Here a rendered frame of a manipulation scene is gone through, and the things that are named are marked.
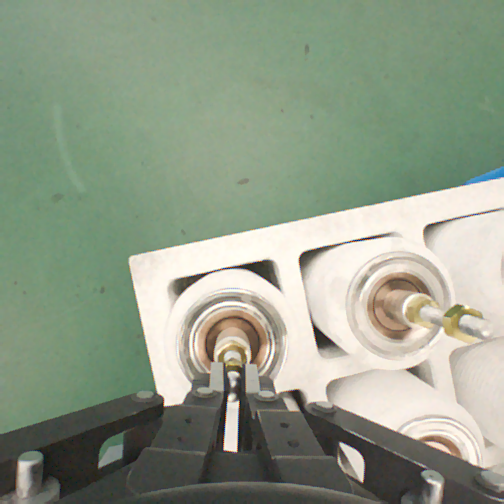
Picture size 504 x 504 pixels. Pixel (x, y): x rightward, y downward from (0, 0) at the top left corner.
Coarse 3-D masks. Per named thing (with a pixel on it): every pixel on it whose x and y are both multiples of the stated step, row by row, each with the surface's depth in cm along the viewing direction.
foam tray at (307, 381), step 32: (448, 192) 33; (480, 192) 33; (288, 224) 32; (320, 224) 32; (352, 224) 32; (384, 224) 32; (416, 224) 33; (160, 256) 31; (192, 256) 31; (224, 256) 32; (256, 256) 32; (288, 256) 32; (160, 288) 31; (288, 288) 32; (160, 320) 31; (160, 352) 31; (320, 352) 35; (448, 352) 32; (160, 384) 31; (288, 384) 32; (320, 384) 32; (448, 384) 32
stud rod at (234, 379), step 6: (228, 354) 20; (234, 354) 20; (240, 360) 20; (228, 372) 17; (234, 372) 17; (228, 378) 16; (234, 378) 16; (240, 378) 16; (228, 384) 15; (234, 384) 15; (228, 390) 15; (234, 390) 15; (228, 396) 15; (234, 396) 15; (234, 402) 16
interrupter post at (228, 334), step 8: (232, 328) 24; (224, 336) 22; (232, 336) 22; (240, 336) 22; (216, 344) 22; (248, 344) 22; (216, 352) 21; (248, 352) 21; (216, 360) 21; (248, 360) 21
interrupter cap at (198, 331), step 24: (240, 288) 24; (192, 312) 24; (216, 312) 24; (240, 312) 24; (264, 312) 24; (192, 336) 24; (216, 336) 24; (264, 336) 24; (192, 360) 24; (264, 360) 24
